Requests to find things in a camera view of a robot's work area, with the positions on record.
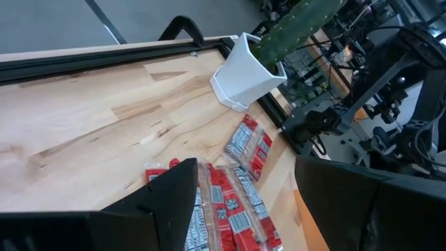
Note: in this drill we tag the green cactus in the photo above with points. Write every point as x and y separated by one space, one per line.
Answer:
296 24

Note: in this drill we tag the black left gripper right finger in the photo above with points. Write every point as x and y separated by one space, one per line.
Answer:
366 212

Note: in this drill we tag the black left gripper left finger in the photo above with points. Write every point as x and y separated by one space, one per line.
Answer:
157 209

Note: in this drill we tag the wooden workbench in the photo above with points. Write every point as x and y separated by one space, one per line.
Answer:
334 76

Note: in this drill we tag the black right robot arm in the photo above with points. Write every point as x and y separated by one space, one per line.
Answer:
418 45

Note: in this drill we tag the white hexagonal plant pot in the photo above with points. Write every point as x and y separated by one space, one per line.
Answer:
244 76

